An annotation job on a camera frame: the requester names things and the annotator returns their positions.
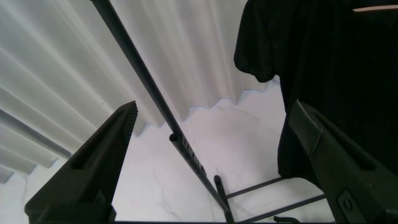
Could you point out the black garment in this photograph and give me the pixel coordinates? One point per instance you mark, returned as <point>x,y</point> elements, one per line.
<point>342,62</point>

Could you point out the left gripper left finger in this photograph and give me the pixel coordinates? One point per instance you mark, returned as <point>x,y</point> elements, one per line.
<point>90,174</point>

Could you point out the white curtain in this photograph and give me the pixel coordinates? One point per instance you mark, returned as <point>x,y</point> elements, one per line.
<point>77,62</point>

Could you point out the black clothes rack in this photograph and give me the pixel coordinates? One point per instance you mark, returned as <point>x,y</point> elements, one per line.
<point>146,77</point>

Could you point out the pink clothes hanger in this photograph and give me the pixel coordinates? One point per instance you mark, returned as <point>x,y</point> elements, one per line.
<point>376,8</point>

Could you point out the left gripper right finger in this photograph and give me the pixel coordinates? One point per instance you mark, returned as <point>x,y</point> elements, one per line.
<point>351,174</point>

